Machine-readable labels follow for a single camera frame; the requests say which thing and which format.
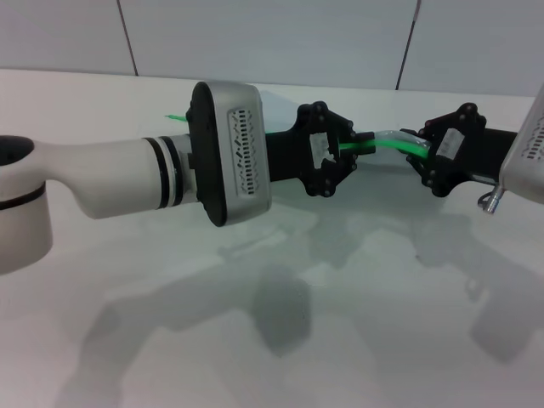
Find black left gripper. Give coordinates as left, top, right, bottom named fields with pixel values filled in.
left=263, top=101, right=377, bottom=199

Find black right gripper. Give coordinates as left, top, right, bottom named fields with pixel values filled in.
left=398, top=102, right=520, bottom=198

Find thin dark cable red tip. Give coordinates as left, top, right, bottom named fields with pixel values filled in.
left=394, top=0, right=422, bottom=91

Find silver right wrist connector plug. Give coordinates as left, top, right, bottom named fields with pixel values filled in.
left=477, top=186, right=506, bottom=215

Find clear document bag green zipper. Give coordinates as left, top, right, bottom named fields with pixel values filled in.
left=164, top=111, right=433, bottom=162

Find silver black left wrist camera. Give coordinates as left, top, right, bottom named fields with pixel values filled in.
left=184, top=81, right=274, bottom=228

